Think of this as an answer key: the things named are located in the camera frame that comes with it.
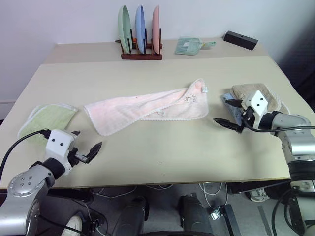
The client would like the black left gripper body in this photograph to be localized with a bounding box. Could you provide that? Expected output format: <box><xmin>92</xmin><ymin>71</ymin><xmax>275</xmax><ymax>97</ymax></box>
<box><xmin>67</xmin><ymin>146</ymin><xmax>90</xmax><ymax>171</ymax></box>

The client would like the folded green towel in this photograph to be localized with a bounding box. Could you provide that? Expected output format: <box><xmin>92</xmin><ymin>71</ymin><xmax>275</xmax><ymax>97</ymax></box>
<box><xmin>17</xmin><ymin>103</ymin><xmax>79</xmax><ymax>145</ymax></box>

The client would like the wooden plate rack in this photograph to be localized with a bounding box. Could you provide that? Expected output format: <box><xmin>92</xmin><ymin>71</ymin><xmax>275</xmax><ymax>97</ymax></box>
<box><xmin>114</xmin><ymin>27</ymin><xmax>164</xmax><ymax>60</ymax></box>

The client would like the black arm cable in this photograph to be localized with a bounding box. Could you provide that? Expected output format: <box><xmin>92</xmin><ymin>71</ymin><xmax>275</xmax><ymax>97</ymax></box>
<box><xmin>242</xmin><ymin>110</ymin><xmax>315</xmax><ymax>134</ymax></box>
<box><xmin>0</xmin><ymin>129</ymin><xmax>53</xmax><ymax>178</ymax></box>

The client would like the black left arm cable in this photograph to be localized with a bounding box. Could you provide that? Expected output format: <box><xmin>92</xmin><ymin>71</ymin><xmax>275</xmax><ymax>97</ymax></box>
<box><xmin>0</xmin><ymin>129</ymin><xmax>53</xmax><ymax>178</ymax></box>

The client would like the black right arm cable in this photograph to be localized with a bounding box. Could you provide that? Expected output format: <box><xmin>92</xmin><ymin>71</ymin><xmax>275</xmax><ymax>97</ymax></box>
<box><xmin>242</xmin><ymin>110</ymin><xmax>315</xmax><ymax>134</ymax></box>

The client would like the teal cloth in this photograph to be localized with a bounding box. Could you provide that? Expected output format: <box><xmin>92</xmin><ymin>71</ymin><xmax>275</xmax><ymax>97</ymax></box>
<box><xmin>174</xmin><ymin>36</ymin><xmax>217</xmax><ymax>56</ymax></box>

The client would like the folded blue towel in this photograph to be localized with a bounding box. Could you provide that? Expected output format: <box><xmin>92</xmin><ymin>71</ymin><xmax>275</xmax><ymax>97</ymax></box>
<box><xmin>220</xmin><ymin>92</ymin><xmax>244</xmax><ymax>125</ymax></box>

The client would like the pink plate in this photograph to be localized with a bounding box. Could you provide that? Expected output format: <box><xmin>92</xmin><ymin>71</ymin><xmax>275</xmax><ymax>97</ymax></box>
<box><xmin>152</xmin><ymin>5</ymin><xmax>162</xmax><ymax>54</ymax></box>

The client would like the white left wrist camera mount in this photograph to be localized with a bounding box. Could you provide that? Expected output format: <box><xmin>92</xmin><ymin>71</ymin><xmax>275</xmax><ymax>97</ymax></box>
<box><xmin>44</xmin><ymin>129</ymin><xmax>79</xmax><ymax>176</ymax></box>

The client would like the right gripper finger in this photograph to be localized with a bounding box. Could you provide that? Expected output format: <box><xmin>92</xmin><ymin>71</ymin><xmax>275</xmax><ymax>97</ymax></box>
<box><xmin>213</xmin><ymin>118</ymin><xmax>240</xmax><ymax>131</ymax></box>
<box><xmin>224</xmin><ymin>99</ymin><xmax>244</xmax><ymax>108</ymax></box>

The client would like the folded beige towel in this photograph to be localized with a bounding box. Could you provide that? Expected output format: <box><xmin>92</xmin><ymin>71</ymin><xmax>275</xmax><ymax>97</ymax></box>
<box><xmin>230</xmin><ymin>83</ymin><xmax>291</xmax><ymax>115</ymax></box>

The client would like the grey white shoe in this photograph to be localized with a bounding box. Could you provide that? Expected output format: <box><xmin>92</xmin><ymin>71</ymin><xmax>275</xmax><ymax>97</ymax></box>
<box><xmin>246</xmin><ymin>187</ymin><xmax>269</xmax><ymax>203</ymax></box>

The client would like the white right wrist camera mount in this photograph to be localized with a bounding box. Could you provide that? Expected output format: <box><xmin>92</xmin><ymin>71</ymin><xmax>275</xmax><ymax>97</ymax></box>
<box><xmin>242</xmin><ymin>90</ymin><xmax>269</xmax><ymax>130</ymax></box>

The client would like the green plate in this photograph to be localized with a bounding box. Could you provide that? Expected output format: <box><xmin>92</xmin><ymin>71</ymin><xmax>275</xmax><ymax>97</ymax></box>
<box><xmin>118</xmin><ymin>5</ymin><xmax>132</xmax><ymax>54</ymax></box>

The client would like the dark rounded robot leg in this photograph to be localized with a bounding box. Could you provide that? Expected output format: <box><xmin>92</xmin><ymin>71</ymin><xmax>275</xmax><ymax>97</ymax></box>
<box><xmin>111</xmin><ymin>195</ymin><xmax>150</xmax><ymax>236</ymax></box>
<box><xmin>177</xmin><ymin>193</ymin><xmax>214</xmax><ymax>233</ymax></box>

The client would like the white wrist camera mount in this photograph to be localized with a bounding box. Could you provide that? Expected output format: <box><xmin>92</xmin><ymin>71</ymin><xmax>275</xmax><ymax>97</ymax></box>
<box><xmin>44</xmin><ymin>129</ymin><xmax>79</xmax><ymax>176</ymax></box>
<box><xmin>242</xmin><ymin>90</ymin><xmax>269</xmax><ymax>130</ymax></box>

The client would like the black metal table leg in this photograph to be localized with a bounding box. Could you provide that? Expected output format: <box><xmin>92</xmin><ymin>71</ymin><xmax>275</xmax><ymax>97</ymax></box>
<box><xmin>216</xmin><ymin>204</ymin><xmax>242</xmax><ymax>236</ymax></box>

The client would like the silver plug connector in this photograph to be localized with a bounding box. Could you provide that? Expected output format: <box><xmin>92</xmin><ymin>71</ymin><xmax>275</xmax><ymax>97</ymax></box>
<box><xmin>208</xmin><ymin>208</ymin><xmax>222</xmax><ymax>220</ymax></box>

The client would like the white floor cable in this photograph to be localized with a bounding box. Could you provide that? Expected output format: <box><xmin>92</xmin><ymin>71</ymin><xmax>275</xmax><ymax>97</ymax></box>
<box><xmin>198</xmin><ymin>182</ymin><xmax>228</xmax><ymax>210</ymax></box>

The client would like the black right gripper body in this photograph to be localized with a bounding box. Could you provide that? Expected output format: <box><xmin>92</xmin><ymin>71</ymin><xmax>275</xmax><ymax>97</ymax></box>
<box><xmin>236</xmin><ymin>106</ymin><xmax>254</xmax><ymax>134</ymax></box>

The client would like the black rectangular box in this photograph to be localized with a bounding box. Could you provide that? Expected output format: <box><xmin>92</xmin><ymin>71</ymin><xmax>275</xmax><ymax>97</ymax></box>
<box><xmin>223</xmin><ymin>30</ymin><xmax>259</xmax><ymax>51</ymax></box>

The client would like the black bar under table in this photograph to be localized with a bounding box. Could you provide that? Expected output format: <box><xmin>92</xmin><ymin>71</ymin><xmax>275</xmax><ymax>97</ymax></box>
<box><xmin>46</xmin><ymin>187</ymin><xmax>95</xmax><ymax>204</ymax></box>

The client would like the blue plate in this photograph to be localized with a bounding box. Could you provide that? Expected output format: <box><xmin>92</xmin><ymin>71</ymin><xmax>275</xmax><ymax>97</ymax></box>
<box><xmin>135</xmin><ymin>5</ymin><xmax>147</xmax><ymax>55</ymax></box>

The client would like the pink towel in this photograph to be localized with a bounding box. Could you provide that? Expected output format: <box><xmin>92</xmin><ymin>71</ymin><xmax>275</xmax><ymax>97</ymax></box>
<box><xmin>83</xmin><ymin>78</ymin><xmax>210</xmax><ymax>137</ymax></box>

